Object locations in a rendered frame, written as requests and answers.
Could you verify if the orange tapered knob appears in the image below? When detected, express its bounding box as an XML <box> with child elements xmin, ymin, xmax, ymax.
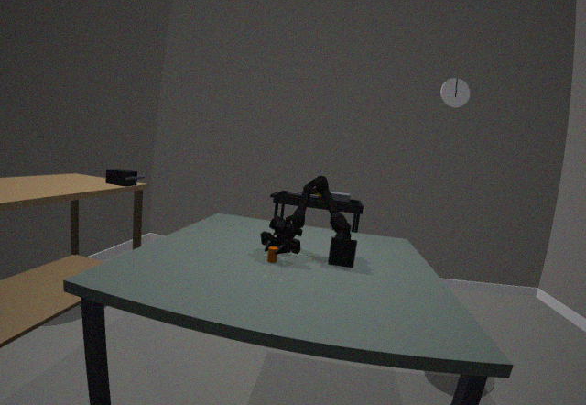
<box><xmin>267</xmin><ymin>246</ymin><xmax>277</xmax><ymax>263</ymax></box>

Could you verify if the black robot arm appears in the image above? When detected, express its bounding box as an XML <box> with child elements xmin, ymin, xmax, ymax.
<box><xmin>269</xmin><ymin>176</ymin><xmax>351</xmax><ymax>239</ymax></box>

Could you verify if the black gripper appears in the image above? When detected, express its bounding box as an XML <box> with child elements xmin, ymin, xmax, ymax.
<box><xmin>261</xmin><ymin>232</ymin><xmax>300</xmax><ymax>255</ymax></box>

